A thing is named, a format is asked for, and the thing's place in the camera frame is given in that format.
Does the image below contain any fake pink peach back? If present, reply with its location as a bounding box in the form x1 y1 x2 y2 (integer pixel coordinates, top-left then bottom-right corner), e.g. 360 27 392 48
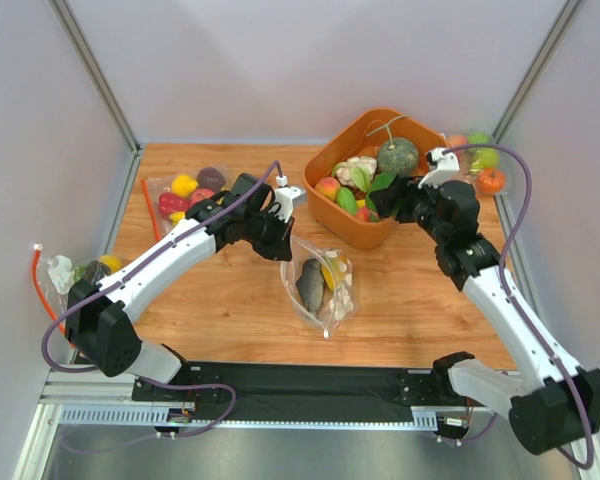
447 134 467 147

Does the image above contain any fake yellow pepper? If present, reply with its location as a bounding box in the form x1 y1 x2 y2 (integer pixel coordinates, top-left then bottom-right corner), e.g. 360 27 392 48
170 174 199 198

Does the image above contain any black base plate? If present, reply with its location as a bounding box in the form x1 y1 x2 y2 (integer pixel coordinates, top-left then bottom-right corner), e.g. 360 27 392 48
129 358 491 426

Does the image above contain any fake green apple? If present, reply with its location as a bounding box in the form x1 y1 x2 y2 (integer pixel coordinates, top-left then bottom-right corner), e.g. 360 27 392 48
471 148 500 172

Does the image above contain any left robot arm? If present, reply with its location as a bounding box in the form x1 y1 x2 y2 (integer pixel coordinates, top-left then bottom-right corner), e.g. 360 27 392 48
65 173 304 383

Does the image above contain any fake banana bunch in bag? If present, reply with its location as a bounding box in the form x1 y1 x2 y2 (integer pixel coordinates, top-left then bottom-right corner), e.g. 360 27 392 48
169 211 186 225

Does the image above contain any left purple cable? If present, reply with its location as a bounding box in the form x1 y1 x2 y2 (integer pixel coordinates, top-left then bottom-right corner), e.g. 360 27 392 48
40 159 289 374

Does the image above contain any fake mango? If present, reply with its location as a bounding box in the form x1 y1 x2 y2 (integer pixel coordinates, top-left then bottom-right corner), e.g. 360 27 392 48
321 251 353 292

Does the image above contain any fake small orange pumpkin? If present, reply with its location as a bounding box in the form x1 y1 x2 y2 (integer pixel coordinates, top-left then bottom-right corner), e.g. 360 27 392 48
475 168 507 195

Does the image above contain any fake peach in basin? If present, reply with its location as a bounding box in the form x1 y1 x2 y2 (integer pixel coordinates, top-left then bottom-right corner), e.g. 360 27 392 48
315 177 341 202

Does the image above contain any fake green bell pepper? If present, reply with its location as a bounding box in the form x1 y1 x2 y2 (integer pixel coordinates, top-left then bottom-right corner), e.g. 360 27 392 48
365 172 396 223

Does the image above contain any fake red pepper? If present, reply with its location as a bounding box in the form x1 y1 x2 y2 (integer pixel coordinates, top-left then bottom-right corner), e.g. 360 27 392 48
158 192 190 219

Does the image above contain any zip bag at left edge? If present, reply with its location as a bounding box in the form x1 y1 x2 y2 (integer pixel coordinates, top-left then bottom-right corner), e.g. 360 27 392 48
31 243 124 321

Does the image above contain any fake cauliflower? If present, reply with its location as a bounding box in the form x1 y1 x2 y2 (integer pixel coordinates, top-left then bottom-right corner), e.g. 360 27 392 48
331 156 377 192

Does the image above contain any polka dot zip bag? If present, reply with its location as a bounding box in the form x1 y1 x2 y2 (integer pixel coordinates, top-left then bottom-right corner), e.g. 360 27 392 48
280 236 357 340

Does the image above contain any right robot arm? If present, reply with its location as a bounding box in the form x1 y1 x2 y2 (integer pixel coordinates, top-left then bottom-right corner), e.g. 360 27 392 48
370 178 600 455

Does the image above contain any aluminium rail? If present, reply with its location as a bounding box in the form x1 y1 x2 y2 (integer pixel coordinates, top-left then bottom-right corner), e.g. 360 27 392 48
38 364 589 436

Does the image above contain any fake purple plum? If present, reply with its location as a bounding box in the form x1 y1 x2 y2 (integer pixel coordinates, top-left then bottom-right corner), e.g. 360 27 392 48
196 167 226 193

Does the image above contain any orange plastic basin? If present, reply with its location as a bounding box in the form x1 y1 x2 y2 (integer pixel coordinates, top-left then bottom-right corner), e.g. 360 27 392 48
303 108 448 250

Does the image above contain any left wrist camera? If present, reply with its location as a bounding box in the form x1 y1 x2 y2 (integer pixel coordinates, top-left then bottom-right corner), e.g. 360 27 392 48
269 175 307 223

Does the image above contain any fake green pumpkin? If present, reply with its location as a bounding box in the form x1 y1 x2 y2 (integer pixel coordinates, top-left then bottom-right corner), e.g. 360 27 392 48
376 137 419 177

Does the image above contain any fake green bumpy fruit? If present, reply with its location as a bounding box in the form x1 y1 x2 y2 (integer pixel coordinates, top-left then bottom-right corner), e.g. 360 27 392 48
467 131 490 148

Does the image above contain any zip bag with bananas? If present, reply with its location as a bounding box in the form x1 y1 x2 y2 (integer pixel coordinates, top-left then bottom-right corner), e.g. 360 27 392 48
141 165 232 241

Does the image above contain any zip bag with pumpkin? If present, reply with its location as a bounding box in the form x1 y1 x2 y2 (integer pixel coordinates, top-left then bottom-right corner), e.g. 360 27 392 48
445 130 509 197

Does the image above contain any fake red apple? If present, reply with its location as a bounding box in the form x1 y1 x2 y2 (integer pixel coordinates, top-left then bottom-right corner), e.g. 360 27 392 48
190 188 215 206

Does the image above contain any fake green cucumber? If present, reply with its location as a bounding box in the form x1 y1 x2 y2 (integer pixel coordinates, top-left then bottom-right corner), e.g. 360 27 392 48
335 187 358 216

